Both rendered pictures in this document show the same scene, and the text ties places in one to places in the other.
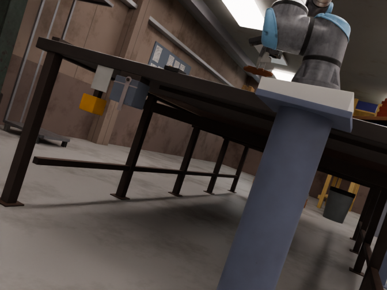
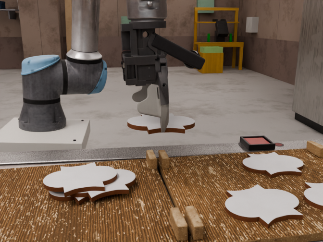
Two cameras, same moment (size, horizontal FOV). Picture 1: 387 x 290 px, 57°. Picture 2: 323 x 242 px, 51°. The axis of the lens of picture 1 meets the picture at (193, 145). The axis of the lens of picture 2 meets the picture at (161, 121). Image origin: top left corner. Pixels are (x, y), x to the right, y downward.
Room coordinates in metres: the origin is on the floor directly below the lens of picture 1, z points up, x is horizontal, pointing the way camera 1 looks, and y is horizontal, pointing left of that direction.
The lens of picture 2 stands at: (2.26, -0.53, 1.25)
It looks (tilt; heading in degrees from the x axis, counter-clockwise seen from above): 16 degrees down; 149
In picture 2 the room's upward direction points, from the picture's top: straight up
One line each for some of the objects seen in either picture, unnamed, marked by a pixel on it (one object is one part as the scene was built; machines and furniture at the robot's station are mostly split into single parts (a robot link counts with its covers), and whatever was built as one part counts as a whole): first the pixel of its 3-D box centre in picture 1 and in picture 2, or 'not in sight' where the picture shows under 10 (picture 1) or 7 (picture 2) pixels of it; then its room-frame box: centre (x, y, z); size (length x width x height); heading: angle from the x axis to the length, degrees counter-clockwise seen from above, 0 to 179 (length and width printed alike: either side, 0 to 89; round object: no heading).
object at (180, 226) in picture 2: not in sight; (178, 223); (1.87, -0.26, 0.95); 0.06 x 0.02 x 0.03; 159
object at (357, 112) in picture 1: (352, 160); not in sight; (8.85, -3.84, 1.30); 2.83 x 0.75 x 2.59; 155
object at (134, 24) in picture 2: (274, 44); (144, 53); (1.67, -0.21, 1.20); 0.09 x 0.08 x 0.12; 69
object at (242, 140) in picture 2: (175, 71); (256, 142); (1.62, 0.18, 0.92); 0.08 x 0.08 x 0.02; 66
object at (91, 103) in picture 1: (97, 89); not in sight; (1.76, 0.53, 0.74); 0.09 x 0.08 x 0.24; 66
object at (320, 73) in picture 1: (317, 76); (42, 111); (1.12, -0.30, 0.97); 0.15 x 0.15 x 0.10
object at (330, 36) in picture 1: (325, 39); (43, 76); (1.12, -0.29, 1.09); 0.13 x 0.12 x 0.14; 84
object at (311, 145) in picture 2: not in sight; (316, 148); (1.78, 0.22, 0.95); 0.06 x 0.02 x 0.03; 159
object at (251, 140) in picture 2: not in sight; (256, 143); (1.62, 0.18, 0.92); 0.06 x 0.06 x 0.01; 66
